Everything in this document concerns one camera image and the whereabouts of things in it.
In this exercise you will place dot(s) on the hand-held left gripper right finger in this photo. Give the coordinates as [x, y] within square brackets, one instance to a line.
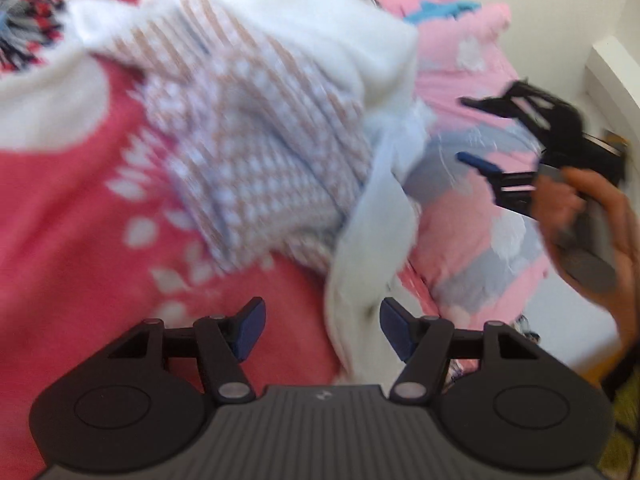
[395, 330]

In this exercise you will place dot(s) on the blue cloth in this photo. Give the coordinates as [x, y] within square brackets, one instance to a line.
[440, 10]

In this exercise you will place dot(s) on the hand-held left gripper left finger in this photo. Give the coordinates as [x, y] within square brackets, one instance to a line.
[252, 330]

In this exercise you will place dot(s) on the person's cream green sweater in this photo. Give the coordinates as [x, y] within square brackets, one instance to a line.
[622, 430]

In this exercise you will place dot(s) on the red floral bed sheet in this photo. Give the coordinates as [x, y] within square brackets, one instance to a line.
[75, 185]

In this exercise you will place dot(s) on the person's right hand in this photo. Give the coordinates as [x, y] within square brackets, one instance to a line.
[627, 260]

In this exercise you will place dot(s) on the pink grey floral pillow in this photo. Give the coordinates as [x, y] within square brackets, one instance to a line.
[465, 250]

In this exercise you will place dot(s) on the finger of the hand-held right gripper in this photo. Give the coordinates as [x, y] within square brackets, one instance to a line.
[550, 112]
[515, 190]

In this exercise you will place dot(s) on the pink patterned white garment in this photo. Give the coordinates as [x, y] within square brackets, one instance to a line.
[250, 150]

